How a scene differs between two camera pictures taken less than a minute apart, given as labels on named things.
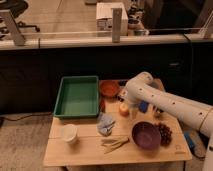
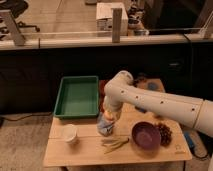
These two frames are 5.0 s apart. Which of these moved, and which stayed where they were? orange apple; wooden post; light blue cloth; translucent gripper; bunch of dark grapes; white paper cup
Moved: translucent gripper; orange apple
Stayed: white paper cup; bunch of dark grapes; wooden post; light blue cloth
